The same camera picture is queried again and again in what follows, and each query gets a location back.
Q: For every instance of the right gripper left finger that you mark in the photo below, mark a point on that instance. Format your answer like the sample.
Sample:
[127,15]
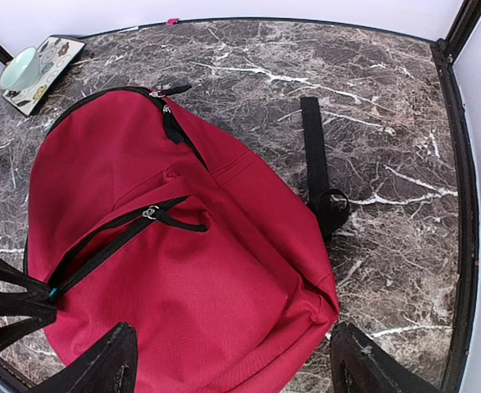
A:
[109,365]

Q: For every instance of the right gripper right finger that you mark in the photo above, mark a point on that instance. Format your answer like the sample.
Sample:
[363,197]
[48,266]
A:
[360,365]

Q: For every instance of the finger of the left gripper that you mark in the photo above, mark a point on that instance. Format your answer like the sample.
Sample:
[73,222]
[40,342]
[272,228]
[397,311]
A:
[22,313]

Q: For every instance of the red student backpack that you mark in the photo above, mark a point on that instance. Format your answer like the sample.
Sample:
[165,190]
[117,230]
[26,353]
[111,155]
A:
[142,212]

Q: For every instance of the floral square plate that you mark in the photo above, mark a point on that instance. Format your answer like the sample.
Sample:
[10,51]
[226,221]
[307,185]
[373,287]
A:
[56,53]

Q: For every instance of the right black frame post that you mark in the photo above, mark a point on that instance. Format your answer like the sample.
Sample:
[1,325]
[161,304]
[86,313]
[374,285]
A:
[445,52]

